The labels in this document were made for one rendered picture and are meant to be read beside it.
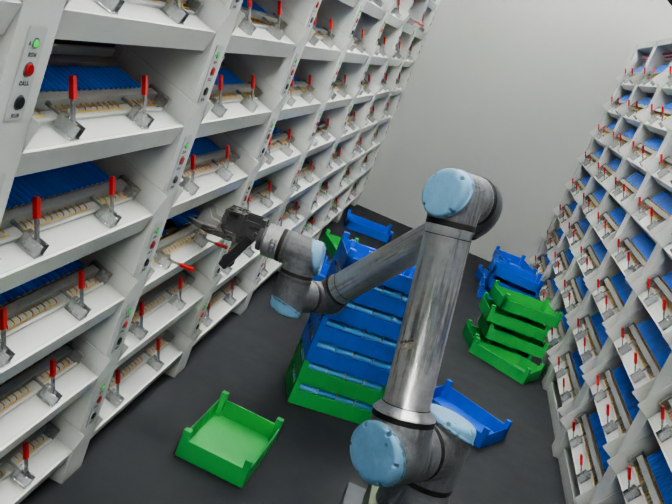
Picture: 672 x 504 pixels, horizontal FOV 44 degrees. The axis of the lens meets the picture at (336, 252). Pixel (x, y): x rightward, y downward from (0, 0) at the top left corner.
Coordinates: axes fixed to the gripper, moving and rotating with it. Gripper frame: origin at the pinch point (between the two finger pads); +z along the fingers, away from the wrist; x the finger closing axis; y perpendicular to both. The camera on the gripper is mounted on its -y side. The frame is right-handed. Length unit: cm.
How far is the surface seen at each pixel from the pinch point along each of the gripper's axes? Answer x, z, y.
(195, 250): 2.9, -3.8, -6.8
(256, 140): -20.8, -6.0, 22.8
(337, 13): -91, -6, 64
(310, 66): -91, -2, 43
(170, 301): -2.1, 0.2, -25.0
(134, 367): 5.7, 2.7, -43.8
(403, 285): -43, -60, -9
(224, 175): -1.8, -4.4, 14.2
